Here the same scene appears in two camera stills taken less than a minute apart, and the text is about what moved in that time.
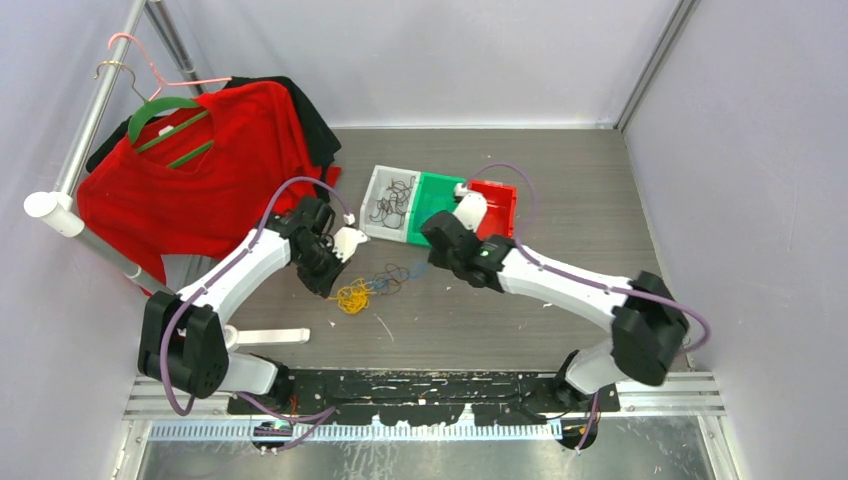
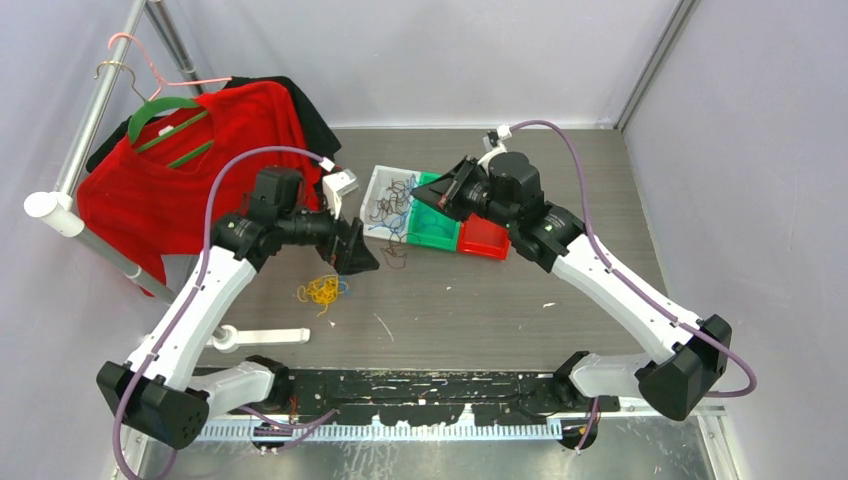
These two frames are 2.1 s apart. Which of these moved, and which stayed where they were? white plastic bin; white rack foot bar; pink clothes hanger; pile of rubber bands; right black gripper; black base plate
Moved: right black gripper; pile of rubber bands
Stayed: white plastic bin; pink clothes hanger; black base plate; white rack foot bar
